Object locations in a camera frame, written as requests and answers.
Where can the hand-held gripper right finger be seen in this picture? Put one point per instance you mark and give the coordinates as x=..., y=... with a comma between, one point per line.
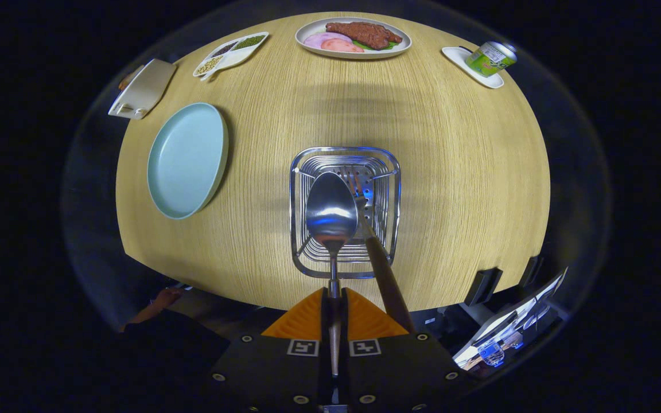
x=411, y=373

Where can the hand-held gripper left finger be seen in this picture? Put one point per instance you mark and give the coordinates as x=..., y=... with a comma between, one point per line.
x=276, y=370

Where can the light blue plate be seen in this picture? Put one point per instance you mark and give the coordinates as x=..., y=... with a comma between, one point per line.
x=187, y=160

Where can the white rectangular holder box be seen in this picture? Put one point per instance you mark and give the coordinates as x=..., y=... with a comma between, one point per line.
x=147, y=89

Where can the pile of yellow beans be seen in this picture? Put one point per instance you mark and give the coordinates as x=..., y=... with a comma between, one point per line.
x=208, y=65

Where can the white compartment dish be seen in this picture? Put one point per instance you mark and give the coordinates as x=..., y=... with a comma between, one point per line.
x=233, y=57

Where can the small white tray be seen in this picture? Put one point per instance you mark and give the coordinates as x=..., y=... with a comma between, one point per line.
x=457, y=57

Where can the green drink can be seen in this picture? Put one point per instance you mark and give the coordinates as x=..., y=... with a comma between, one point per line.
x=488, y=60

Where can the white round food plate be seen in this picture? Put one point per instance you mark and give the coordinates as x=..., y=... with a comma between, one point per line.
x=400, y=49

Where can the pile of dark beans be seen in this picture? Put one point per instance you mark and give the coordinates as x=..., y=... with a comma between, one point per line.
x=224, y=49

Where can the small brown object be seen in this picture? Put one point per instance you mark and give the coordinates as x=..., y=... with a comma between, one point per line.
x=127, y=79

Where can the green lettuce leaf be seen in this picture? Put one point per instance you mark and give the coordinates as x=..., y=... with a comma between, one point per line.
x=391, y=46

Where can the pile of green beans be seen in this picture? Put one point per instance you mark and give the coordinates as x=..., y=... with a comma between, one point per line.
x=249, y=41

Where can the salmon pink ham slice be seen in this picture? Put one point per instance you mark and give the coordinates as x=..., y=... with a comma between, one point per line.
x=339, y=46

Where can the pale pink ham slice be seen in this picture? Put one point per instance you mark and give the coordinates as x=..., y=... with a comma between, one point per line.
x=318, y=40

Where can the brown meat steak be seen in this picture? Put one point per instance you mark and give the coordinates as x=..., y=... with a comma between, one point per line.
x=365, y=33

